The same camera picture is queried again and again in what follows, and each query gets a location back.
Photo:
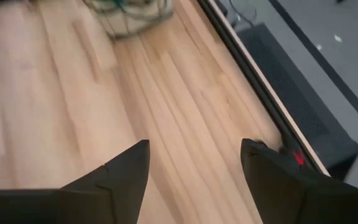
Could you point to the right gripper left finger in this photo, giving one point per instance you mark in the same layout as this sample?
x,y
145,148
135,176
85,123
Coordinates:
x,y
89,202

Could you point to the black aluminium rig frame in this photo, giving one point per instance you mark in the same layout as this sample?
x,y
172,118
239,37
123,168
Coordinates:
x,y
227,37

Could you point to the black computer case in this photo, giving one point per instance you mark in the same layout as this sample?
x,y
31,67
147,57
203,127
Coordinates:
x,y
291,93

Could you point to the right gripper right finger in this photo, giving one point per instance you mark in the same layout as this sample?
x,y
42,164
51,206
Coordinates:
x,y
291,199

